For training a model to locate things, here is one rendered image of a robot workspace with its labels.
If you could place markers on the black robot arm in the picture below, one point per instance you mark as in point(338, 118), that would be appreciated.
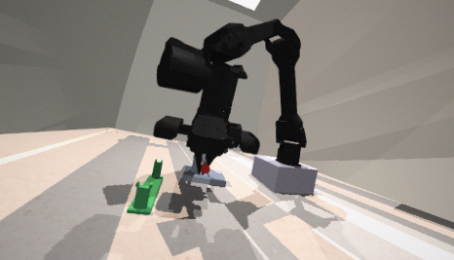
point(184, 68)

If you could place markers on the grey metal rod with red cap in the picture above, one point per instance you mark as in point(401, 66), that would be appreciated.
point(204, 166)

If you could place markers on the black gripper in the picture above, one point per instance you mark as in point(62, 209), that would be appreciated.
point(169, 127)

